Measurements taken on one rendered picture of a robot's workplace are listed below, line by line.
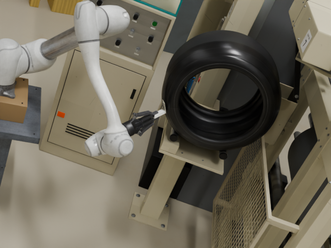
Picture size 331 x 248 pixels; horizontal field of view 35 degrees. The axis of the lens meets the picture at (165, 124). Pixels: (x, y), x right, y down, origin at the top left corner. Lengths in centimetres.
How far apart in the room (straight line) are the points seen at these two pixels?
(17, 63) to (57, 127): 93
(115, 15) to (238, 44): 60
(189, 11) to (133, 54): 238
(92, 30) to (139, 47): 94
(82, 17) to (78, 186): 152
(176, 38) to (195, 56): 325
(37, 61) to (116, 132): 77
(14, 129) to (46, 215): 73
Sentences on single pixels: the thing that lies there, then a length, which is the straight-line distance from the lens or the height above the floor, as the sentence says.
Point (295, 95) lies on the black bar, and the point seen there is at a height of 124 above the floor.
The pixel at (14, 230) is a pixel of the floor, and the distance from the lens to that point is 327.
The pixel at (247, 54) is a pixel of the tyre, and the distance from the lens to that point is 255.
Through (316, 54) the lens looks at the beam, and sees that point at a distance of 230.
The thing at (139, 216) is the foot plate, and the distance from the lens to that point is 360.
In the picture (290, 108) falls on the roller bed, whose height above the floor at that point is 116.
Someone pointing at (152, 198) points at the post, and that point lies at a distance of 352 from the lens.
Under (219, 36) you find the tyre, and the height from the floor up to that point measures 146.
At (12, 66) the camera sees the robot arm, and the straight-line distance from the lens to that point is 286.
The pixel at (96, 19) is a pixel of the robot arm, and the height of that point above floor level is 140.
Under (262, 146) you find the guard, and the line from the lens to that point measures 289.
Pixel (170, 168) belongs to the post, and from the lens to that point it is 335.
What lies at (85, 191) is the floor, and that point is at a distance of 364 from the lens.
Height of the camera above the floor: 238
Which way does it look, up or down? 31 degrees down
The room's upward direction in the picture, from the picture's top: 24 degrees clockwise
